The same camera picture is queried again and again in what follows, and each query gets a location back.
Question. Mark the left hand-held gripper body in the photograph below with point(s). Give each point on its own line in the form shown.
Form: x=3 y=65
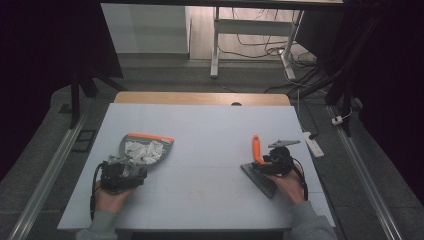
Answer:
x=115 y=178

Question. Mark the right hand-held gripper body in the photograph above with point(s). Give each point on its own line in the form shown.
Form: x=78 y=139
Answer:
x=283 y=160

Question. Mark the pile of white paper scraps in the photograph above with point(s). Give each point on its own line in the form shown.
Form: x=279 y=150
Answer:
x=145 y=152

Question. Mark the grey dustpan with orange edge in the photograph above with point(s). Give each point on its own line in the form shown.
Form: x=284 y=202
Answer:
x=148 y=146

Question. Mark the person's left hand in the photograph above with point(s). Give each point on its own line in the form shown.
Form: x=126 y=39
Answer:
x=111 y=200

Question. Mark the person's right hand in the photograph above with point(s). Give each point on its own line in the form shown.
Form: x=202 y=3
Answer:
x=290 y=188

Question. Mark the white power strip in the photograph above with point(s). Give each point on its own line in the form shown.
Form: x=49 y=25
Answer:
x=313 y=144

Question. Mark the black floor plate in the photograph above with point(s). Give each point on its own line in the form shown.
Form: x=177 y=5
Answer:
x=84 y=140

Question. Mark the small white plug adapter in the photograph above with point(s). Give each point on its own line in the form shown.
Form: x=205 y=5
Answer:
x=337 y=120

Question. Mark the wooden table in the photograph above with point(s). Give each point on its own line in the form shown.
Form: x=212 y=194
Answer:
x=200 y=98

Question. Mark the black metal stand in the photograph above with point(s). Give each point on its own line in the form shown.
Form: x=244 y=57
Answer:
x=343 y=80
x=83 y=83

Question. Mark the white cabinet panel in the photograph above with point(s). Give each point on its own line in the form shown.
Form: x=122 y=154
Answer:
x=145 y=28

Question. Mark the aluminium rail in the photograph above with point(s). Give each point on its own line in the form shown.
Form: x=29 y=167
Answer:
x=365 y=176
x=46 y=176

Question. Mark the white desk frame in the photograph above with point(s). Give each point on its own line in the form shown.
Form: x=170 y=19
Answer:
x=253 y=28

